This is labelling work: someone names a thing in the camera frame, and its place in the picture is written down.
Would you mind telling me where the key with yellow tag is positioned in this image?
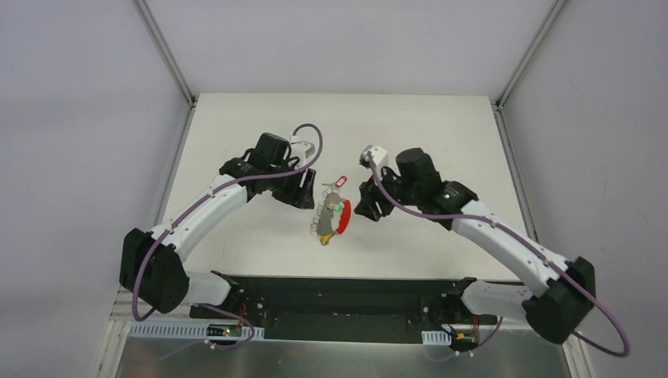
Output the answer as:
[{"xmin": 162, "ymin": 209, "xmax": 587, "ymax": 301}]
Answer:
[{"xmin": 318, "ymin": 233, "xmax": 336, "ymax": 246}]

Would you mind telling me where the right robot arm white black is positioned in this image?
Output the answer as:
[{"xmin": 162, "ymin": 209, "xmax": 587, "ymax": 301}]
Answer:
[{"xmin": 354, "ymin": 146, "xmax": 597, "ymax": 344}]

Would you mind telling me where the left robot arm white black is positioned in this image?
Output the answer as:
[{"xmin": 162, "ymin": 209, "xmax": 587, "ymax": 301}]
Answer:
[{"xmin": 119, "ymin": 132, "xmax": 321, "ymax": 319}]

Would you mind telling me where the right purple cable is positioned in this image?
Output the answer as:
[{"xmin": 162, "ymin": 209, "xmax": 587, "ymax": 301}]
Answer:
[{"xmin": 364, "ymin": 151, "xmax": 632, "ymax": 358}]

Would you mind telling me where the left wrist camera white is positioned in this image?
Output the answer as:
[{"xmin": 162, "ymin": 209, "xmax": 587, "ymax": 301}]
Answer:
[{"xmin": 288, "ymin": 135, "xmax": 316, "ymax": 169}]

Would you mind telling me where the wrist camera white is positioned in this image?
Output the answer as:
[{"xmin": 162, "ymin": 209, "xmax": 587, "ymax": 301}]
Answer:
[
  {"xmin": 359, "ymin": 145, "xmax": 388, "ymax": 169},
  {"xmin": 288, "ymin": 135, "xmax": 316, "ymax": 169}
]

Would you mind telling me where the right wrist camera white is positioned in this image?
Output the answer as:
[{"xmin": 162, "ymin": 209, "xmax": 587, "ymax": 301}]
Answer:
[{"xmin": 359, "ymin": 145, "xmax": 388, "ymax": 169}]

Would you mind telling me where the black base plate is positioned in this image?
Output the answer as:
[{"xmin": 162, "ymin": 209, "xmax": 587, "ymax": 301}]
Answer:
[{"xmin": 221, "ymin": 276, "xmax": 473, "ymax": 344}]

